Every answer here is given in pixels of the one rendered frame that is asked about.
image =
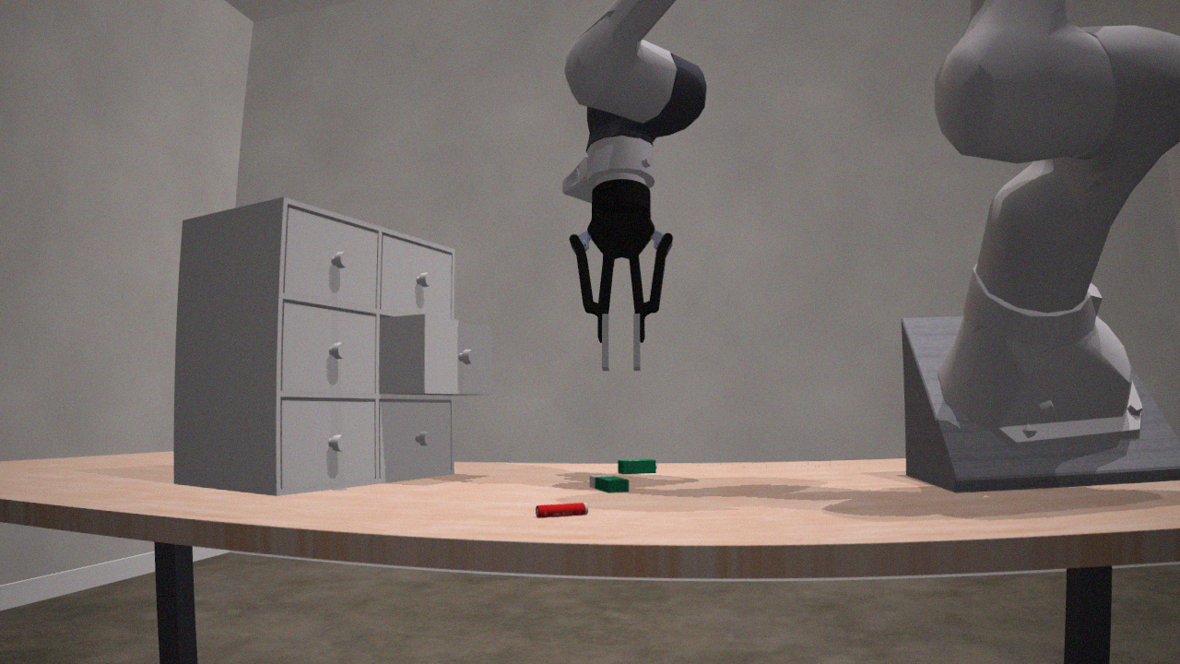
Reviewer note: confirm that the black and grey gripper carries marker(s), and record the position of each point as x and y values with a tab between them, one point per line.
620	227

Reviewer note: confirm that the grey chest of drawers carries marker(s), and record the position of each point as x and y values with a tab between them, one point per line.
228	349

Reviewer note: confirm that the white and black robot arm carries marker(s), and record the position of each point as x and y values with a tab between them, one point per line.
1031	363

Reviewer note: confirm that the red cylindrical battery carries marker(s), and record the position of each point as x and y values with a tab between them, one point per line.
553	510

